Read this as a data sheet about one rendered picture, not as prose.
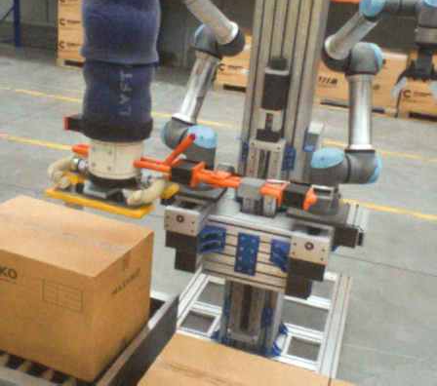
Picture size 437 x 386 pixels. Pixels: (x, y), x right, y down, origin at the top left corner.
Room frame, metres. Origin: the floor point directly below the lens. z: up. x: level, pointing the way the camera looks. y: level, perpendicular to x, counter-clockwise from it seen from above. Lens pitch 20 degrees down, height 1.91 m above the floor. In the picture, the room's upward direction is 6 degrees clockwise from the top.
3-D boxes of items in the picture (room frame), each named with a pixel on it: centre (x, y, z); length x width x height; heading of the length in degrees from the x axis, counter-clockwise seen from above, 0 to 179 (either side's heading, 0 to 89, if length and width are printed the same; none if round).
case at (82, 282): (1.92, 0.55, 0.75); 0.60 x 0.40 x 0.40; 70
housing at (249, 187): (1.69, -0.11, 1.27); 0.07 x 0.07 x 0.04; 71
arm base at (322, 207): (2.16, -0.41, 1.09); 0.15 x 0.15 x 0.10
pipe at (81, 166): (1.84, 0.33, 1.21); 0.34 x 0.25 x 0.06; 71
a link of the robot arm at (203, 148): (2.29, 0.07, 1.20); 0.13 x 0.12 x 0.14; 45
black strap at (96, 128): (1.84, 0.33, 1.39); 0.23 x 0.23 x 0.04
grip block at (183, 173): (1.76, 0.09, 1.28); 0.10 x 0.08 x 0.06; 161
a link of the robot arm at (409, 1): (2.02, -0.57, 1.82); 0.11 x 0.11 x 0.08; 15
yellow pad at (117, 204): (1.75, 0.36, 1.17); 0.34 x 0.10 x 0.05; 71
